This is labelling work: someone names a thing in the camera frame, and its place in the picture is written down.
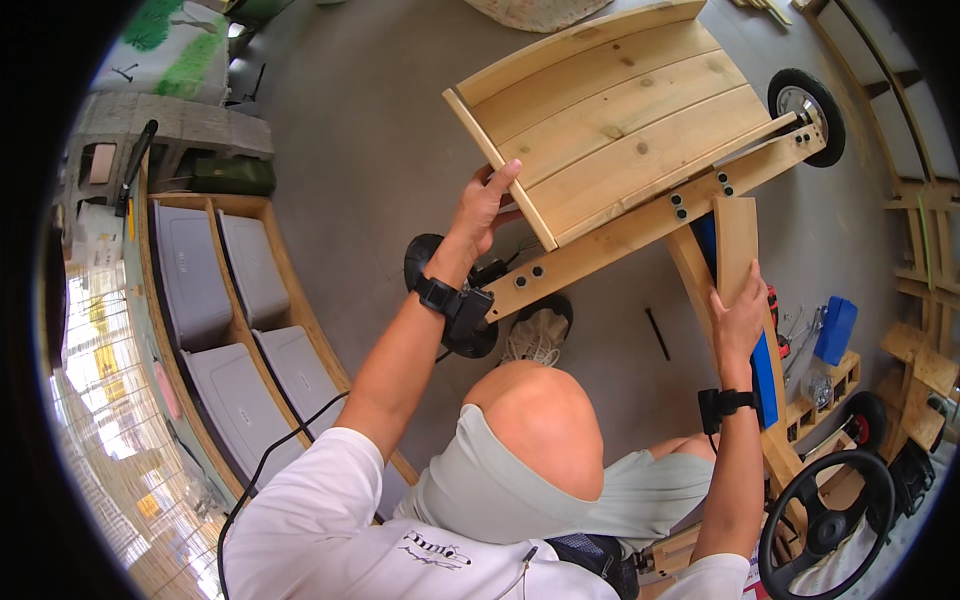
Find person's left hand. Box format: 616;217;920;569
445;158;525;264

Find person's right hand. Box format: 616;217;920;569
709;259;770;363

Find short wooden plank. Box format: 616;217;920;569
711;196;760;310

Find wooden cart frame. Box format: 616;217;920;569
442;0;830;541

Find red power drill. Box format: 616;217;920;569
765;283;793;361

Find metal hand tools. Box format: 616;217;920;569
781;303;826;387

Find black rubber cart wheel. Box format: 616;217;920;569
403;232;501;360
767;67;847;169

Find black rod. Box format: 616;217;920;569
645;306;672;363

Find black wrist band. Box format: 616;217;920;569
412;271;496;345
697;386;759;436

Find blue plastic case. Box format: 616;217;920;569
813;294;860;367

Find clear plastic bag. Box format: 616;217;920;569
798;371;835;410

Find small wooden pallet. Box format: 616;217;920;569
783;348;862;444

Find small wheel with red hub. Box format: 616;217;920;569
843;390;890;455

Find plywood scraps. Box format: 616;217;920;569
877;322;960;460

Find speckled cloth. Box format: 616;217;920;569
463;0;616;34

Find black steering wheel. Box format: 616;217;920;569
757;448;897;600

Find person's legs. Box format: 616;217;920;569
393;294;719;560

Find grey storage bin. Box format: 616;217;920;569
216;208;292;330
152;201;234;352
182;343;305;489
253;324;348;440

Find black crate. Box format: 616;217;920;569
885;438;939;519

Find dark green bag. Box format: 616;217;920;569
187;153;279;198

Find plywood shelf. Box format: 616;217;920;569
135;191;421;505

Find grey concrete blocks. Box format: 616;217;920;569
63;90;275;219

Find thin wood strips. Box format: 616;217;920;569
731;0;794;27

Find person's body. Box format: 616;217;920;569
221;426;753;600

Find white green painted board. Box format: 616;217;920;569
90;0;232;106

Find wooden frame structure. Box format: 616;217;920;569
795;0;960;339

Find black cable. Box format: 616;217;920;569
216;390;351;600

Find black tool handle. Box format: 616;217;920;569
114;118;160;219

